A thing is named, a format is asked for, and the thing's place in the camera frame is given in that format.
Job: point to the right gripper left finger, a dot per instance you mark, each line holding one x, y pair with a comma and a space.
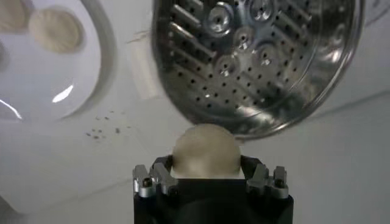
161, 178

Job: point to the dark crumb specks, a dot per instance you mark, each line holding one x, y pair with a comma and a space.
97, 132

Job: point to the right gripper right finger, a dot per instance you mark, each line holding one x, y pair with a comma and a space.
262, 179

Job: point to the white steamed baozi bun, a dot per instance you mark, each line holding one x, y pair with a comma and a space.
56, 30
12, 15
207, 152

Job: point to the stainless steel steamer basket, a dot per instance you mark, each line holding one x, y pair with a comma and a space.
259, 76

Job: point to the white round plate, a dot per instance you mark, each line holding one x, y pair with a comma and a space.
61, 85

